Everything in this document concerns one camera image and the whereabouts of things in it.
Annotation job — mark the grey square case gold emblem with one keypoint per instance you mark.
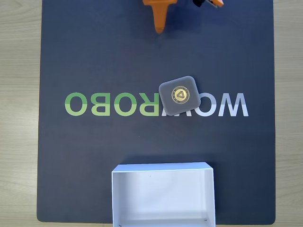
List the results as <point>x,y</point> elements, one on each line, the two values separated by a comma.
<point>166,104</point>

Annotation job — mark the dark blue WOWROBO mat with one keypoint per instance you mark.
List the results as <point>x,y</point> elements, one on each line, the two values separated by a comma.
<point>94,59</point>

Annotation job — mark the white cardboard box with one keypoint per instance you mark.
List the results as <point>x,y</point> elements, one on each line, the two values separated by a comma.
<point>163,196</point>

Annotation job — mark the orange black camera mount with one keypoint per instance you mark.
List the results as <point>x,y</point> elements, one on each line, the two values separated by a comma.
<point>213,2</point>

